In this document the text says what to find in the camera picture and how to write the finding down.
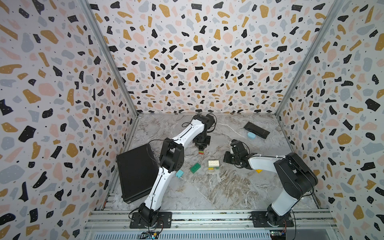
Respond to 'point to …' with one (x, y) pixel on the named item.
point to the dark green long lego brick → (195, 167)
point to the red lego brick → (201, 153)
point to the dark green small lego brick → (217, 167)
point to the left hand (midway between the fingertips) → (205, 147)
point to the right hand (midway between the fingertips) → (224, 156)
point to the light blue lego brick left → (179, 173)
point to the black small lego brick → (201, 148)
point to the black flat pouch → (257, 130)
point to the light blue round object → (251, 135)
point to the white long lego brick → (213, 163)
